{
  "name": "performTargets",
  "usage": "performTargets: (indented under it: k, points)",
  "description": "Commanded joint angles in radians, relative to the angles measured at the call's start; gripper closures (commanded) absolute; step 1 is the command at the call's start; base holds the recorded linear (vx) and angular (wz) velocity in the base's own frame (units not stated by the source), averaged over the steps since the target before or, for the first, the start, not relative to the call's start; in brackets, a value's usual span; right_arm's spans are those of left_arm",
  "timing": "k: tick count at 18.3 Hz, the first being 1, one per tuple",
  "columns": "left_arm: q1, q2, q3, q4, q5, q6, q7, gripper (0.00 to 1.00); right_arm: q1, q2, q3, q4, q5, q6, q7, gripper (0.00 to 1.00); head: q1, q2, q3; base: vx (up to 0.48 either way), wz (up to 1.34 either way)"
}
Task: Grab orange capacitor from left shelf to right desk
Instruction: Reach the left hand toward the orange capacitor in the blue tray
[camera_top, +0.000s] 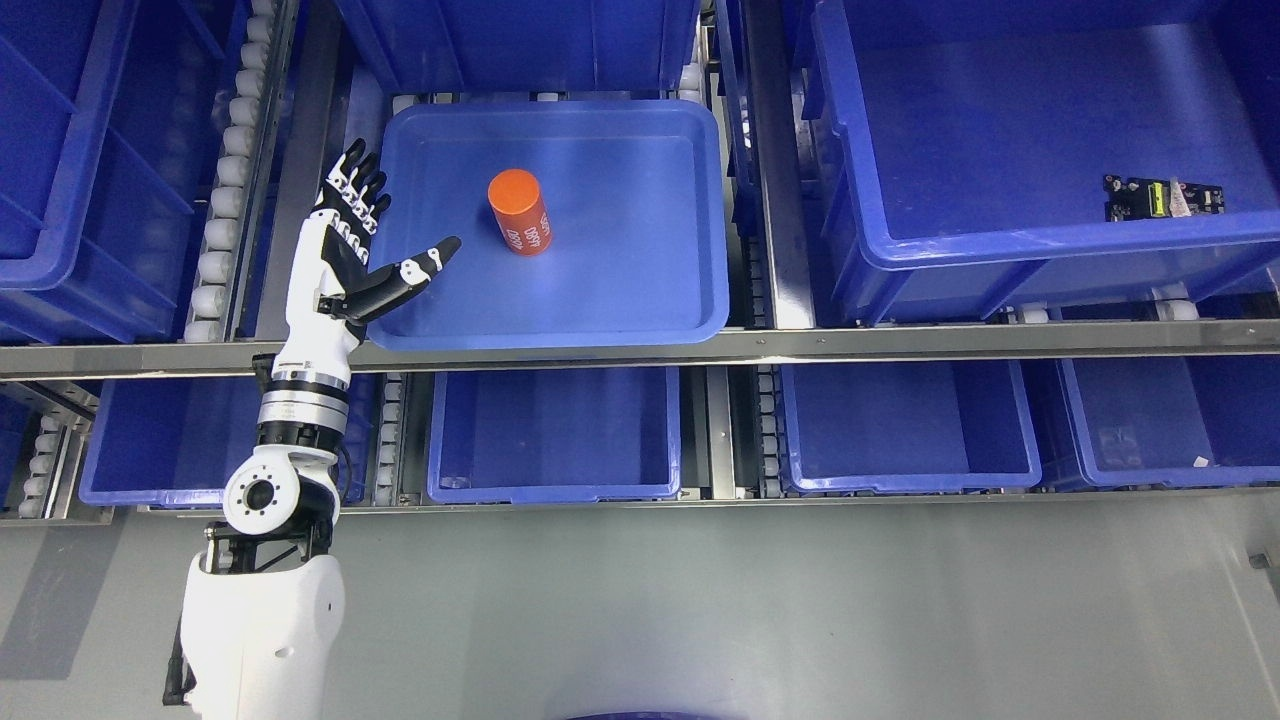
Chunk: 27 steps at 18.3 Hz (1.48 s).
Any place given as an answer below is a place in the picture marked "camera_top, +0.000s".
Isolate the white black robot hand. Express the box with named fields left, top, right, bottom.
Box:
left=273, top=138, right=462, bottom=378

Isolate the orange cylindrical capacitor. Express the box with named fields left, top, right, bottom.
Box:
left=486, top=168, right=553, bottom=258

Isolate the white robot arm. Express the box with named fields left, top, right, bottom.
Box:
left=161, top=354, right=349, bottom=719

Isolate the metal shelf rack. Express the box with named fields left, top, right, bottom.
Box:
left=3, top=1, right=1279, bottom=525

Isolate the white roller track left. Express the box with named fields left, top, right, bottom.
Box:
left=183, top=1, right=282, bottom=345

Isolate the blue bin lower left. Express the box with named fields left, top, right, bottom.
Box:
left=78, top=375, right=379, bottom=509

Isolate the shallow blue plastic tray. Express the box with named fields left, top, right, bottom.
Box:
left=367, top=99, right=730, bottom=352

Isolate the blue bin top centre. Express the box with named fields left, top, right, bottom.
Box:
left=337, top=1, right=701, bottom=94

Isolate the blue bin lower centre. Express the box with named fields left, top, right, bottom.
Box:
left=425, top=366, right=682, bottom=505

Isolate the blue bin top left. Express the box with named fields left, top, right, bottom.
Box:
left=1, top=1, right=250, bottom=345

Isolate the blue bin lower right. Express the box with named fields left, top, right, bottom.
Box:
left=777, top=360, right=1042, bottom=495

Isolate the large blue bin right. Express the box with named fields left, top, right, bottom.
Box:
left=794, top=1, right=1277, bottom=325

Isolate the black electronic module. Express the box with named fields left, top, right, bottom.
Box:
left=1103, top=174, right=1226, bottom=222

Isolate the blue bin far right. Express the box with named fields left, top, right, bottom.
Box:
left=1023, top=355, right=1279, bottom=492

